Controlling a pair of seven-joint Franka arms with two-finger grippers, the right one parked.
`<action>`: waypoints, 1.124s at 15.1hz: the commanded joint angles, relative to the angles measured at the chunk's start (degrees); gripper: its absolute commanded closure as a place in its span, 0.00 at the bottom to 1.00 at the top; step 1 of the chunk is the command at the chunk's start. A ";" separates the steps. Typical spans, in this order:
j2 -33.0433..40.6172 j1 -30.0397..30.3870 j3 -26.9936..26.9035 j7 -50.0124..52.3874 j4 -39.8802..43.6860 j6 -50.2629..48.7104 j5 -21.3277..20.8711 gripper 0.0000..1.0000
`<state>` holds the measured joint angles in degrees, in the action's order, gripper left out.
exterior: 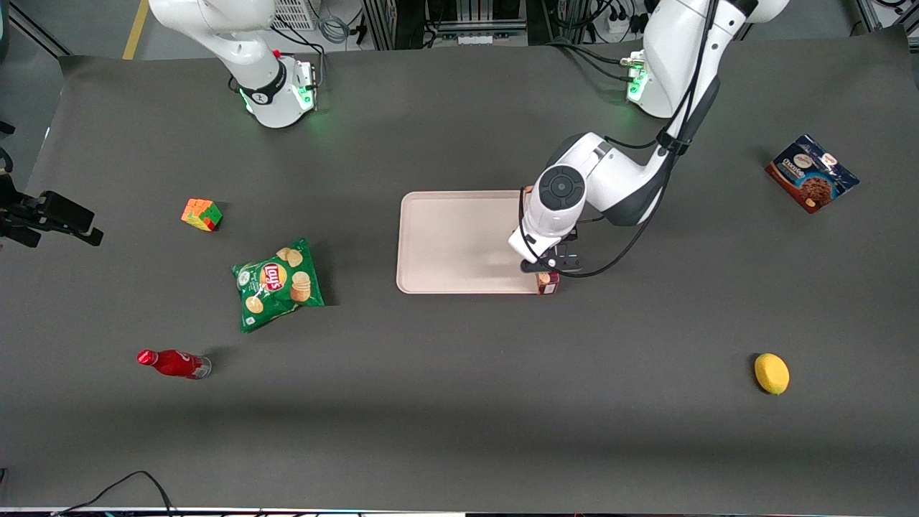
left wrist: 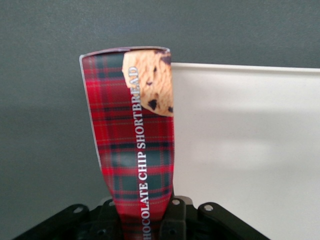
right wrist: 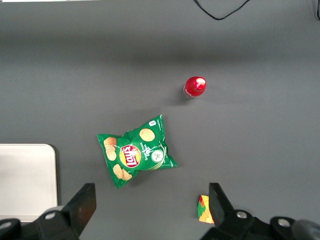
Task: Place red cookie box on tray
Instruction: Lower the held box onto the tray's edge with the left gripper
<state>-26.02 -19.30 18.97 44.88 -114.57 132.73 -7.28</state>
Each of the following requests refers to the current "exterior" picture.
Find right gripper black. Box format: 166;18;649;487
0;172;104;248

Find beige plastic tray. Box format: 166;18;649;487
396;190;559;295

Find blue chocolate cookie bag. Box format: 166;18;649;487
765;134;861;215

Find white perforated box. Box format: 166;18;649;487
271;0;318;32

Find colourful Rubik's cube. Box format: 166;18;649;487
181;198;223;233

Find red cola bottle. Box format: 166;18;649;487
136;349;213;380

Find dark grey table mat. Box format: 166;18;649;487
0;25;919;515

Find green Lay's chips bag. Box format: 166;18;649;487
231;238;325;333

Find yellow lemon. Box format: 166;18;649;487
754;353;790;395

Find aluminium equipment rack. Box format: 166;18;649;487
361;0;531;51

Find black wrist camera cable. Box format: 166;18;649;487
518;0;720;280

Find black left arm base cables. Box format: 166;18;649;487
547;39;643;84

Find black arm base cables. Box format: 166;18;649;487
547;39;643;84
271;20;328;76

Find thin black loose cable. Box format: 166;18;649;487
52;470;177;517

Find black right arm base cables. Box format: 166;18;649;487
271;20;328;76

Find grey coiled cable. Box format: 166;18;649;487
318;13;354;45

